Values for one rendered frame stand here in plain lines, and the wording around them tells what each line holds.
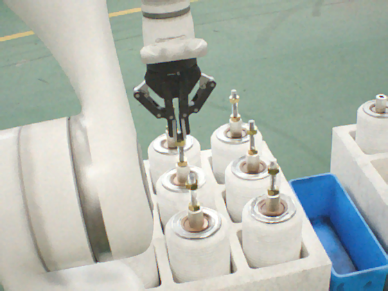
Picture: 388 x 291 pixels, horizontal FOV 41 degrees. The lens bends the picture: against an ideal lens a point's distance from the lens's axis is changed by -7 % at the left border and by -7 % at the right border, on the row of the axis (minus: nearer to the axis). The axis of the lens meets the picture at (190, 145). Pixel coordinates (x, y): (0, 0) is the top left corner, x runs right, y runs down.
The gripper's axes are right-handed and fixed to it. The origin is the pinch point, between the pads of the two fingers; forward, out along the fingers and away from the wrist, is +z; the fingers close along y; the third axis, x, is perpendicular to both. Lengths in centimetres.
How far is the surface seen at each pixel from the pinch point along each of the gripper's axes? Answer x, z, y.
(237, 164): -1.6, 9.6, -9.3
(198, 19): -158, 35, -27
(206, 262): 16.6, 13.8, -0.6
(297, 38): -121, 35, -61
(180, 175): 0.8, 8.4, 0.6
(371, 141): -9.7, 15.0, -39.4
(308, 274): 19.0, 18.4, -16.0
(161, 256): 10.0, 17.1, 5.9
